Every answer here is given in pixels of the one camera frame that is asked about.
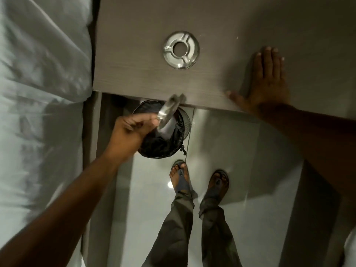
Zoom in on person's right hand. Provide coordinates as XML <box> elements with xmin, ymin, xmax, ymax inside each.
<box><xmin>225</xmin><ymin>46</ymin><xmax>291</xmax><ymax>115</ymax></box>

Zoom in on person's left hand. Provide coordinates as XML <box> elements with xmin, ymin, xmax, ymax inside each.
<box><xmin>105</xmin><ymin>112</ymin><xmax>161</xmax><ymax>165</ymax></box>

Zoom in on clear glass ashtray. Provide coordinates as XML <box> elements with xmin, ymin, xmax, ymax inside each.
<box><xmin>155</xmin><ymin>93</ymin><xmax>186</xmax><ymax>130</ymax></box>
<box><xmin>163</xmin><ymin>31</ymin><xmax>200</xmax><ymax>70</ymax></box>

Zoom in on person's right forearm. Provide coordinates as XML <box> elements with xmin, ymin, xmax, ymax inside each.
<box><xmin>257</xmin><ymin>103</ymin><xmax>356</xmax><ymax>210</ymax></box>

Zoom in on person's left forearm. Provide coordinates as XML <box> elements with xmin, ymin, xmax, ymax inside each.
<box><xmin>0</xmin><ymin>151</ymin><xmax>126</xmax><ymax>267</ymax></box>

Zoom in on white paper scrap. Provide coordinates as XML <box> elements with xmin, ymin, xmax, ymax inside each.
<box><xmin>156</xmin><ymin>122</ymin><xmax>177</xmax><ymax>137</ymax></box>

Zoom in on round bin with black liner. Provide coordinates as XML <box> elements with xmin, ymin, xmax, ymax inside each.
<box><xmin>132</xmin><ymin>99</ymin><xmax>193</xmax><ymax>159</ymax></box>

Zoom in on person's left grey sandal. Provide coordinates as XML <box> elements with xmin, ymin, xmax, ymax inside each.
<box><xmin>170</xmin><ymin>160</ymin><xmax>193</xmax><ymax>195</ymax></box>

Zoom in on person's grey sandal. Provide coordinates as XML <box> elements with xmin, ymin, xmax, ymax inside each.
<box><xmin>170</xmin><ymin>160</ymin><xmax>193</xmax><ymax>195</ymax></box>
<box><xmin>204</xmin><ymin>169</ymin><xmax>230</xmax><ymax>204</ymax></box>

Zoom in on person's right grey sandal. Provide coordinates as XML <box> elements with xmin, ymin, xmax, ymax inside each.
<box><xmin>204</xmin><ymin>169</ymin><xmax>230</xmax><ymax>204</ymax></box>

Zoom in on white bed sheet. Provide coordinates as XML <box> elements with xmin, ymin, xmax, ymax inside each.
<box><xmin>0</xmin><ymin>0</ymin><xmax>94</xmax><ymax>267</ymax></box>

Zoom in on olive grey trousers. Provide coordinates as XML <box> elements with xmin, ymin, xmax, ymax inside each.
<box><xmin>141</xmin><ymin>189</ymin><xmax>243</xmax><ymax>267</ymax></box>

